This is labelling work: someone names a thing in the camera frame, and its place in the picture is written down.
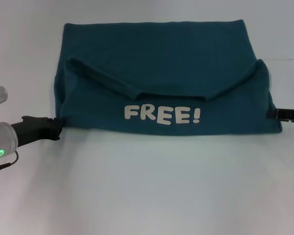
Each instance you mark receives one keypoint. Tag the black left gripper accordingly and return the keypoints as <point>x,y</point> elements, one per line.
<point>36,129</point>

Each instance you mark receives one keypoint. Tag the blue teal shirt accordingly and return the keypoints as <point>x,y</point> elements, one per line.
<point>161,61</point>

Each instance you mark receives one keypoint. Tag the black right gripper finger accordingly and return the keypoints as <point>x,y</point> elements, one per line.
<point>286,114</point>

